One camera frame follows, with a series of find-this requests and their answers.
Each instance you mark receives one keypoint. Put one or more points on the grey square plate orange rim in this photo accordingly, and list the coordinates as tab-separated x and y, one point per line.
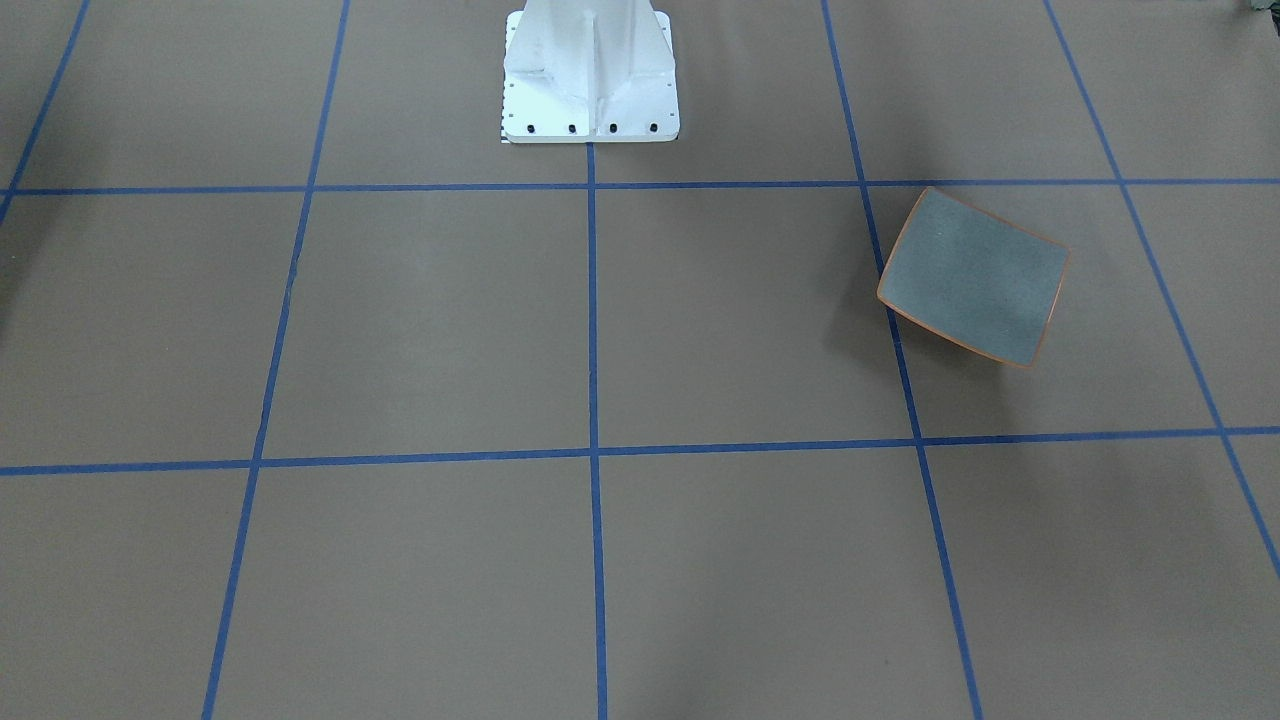
974	279

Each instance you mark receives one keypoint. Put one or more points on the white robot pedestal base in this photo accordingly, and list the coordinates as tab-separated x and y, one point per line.
589	72

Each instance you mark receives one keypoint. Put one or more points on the brown paper table mat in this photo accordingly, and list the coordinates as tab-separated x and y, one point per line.
322	402

